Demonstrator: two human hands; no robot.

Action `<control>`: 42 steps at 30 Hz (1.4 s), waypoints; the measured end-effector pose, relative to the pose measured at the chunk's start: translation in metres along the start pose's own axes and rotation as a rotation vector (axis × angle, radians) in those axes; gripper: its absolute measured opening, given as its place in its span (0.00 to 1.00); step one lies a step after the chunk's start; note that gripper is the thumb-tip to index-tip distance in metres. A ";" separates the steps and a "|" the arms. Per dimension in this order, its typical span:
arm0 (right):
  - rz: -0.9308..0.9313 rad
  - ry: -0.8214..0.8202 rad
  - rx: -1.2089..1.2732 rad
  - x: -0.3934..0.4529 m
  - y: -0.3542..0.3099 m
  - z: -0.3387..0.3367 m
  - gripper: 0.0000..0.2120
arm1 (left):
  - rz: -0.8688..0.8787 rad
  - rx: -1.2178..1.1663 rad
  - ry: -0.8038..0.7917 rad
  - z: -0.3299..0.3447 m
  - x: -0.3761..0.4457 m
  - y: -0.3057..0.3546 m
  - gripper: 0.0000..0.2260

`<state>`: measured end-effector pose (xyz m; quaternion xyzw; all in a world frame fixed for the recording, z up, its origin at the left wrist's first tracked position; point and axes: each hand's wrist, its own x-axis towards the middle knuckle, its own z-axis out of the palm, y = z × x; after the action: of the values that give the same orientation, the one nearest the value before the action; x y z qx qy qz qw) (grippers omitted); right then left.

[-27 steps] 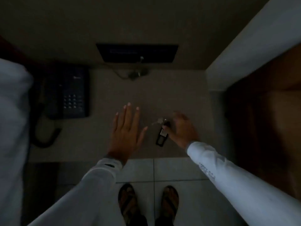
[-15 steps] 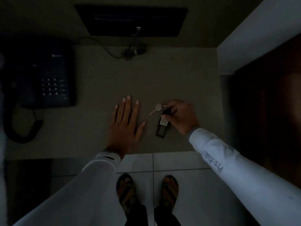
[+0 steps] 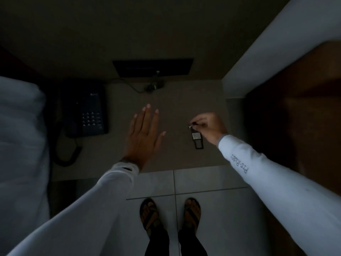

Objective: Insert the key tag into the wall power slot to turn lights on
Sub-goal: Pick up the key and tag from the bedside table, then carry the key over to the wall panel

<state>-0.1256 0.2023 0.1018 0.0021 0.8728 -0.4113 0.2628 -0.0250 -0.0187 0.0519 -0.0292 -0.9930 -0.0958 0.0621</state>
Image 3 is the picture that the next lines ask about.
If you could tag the person's right hand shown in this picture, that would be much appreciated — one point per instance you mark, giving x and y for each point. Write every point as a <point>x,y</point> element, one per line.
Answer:
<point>213,129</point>

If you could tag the person's left hand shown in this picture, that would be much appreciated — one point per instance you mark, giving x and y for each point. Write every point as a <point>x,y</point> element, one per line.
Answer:
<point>141,141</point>

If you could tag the person's left thumb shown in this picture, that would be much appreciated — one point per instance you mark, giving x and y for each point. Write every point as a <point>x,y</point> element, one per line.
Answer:
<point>161,138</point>

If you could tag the person's left middle finger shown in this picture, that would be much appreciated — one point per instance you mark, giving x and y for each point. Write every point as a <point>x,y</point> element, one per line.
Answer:
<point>147,115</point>

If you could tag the person's left little finger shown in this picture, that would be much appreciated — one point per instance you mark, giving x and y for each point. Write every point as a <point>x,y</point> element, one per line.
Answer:
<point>134,122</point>

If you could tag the person's right fingers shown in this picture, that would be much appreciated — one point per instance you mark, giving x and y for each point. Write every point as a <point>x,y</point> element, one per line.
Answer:
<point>200,123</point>

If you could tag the black key fob with key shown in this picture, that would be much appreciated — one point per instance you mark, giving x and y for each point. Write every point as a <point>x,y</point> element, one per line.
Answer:
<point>197,139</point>

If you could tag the person's right forearm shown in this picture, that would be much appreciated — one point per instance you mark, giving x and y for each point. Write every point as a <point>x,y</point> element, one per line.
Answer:
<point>279,189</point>

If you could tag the person's left forearm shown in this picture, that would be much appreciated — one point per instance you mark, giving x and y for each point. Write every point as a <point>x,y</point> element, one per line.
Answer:
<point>80,213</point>

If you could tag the small dark plug adapter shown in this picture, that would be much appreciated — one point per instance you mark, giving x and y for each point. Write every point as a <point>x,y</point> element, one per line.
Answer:
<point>154,86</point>

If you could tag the black desk telephone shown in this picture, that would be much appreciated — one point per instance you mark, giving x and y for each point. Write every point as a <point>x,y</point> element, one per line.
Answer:
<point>85,111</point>

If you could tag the brown wooden door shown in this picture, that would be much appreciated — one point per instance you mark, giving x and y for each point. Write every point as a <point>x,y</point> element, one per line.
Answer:
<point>301,125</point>

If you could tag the person's left leg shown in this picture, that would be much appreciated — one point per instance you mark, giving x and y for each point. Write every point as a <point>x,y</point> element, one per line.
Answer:
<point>157,242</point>

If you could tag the person's leg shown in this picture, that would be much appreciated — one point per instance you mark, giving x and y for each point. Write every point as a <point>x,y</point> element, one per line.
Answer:
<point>157,242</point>
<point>191,243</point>

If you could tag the person's right leg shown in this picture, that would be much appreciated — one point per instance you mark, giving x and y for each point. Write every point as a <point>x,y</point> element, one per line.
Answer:
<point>191,243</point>

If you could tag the black wall socket panel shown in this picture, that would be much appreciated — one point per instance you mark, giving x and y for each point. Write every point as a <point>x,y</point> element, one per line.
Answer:
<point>153,67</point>

